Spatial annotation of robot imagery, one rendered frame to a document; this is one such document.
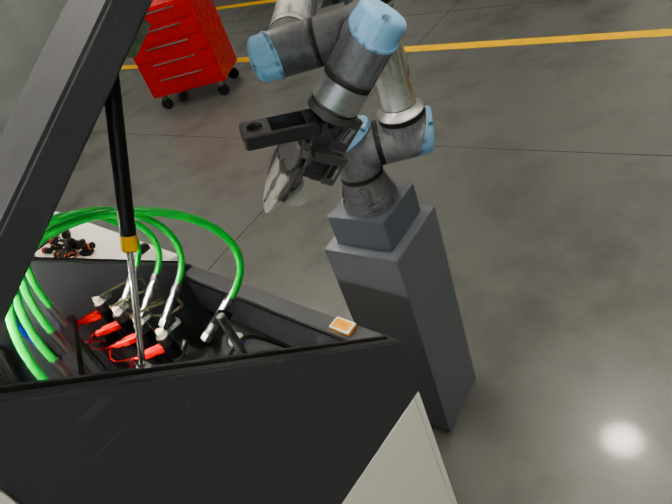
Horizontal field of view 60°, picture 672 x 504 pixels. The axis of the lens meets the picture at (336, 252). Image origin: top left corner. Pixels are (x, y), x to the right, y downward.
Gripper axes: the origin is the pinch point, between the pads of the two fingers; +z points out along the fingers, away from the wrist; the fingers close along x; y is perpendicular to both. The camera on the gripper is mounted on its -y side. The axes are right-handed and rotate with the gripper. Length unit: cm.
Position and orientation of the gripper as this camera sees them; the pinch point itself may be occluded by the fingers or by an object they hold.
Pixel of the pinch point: (265, 204)
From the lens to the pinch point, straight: 96.7
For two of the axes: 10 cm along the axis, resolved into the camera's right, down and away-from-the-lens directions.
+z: -4.7, 7.1, 5.3
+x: -3.3, -6.9, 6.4
